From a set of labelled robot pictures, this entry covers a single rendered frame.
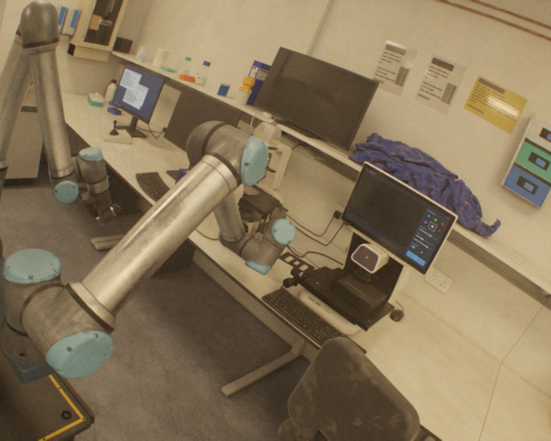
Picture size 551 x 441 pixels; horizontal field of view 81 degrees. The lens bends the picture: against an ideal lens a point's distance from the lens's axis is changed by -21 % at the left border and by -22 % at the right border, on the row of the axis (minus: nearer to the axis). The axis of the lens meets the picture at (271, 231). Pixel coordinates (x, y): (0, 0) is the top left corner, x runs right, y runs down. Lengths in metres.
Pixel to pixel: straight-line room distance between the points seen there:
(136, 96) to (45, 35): 1.86
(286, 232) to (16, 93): 1.08
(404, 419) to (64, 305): 0.84
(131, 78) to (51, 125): 1.88
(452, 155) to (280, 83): 1.08
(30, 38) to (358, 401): 1.37
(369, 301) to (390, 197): 0.41
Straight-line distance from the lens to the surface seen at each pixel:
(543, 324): 2.12
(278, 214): 1.62
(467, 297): 2.10
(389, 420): 1.06
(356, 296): 1.52
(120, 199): 3.37
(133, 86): 3.06
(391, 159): 1.94
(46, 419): 1.47
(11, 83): 1.39
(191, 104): 2.36
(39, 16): 1.25
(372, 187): 1.62
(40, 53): 1.24
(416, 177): 1.88
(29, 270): 0.95
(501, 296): 2.08
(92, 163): 1.48
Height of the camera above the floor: 1.55
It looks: 22 degrees down
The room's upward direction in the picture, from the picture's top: 23 degrees clockwise
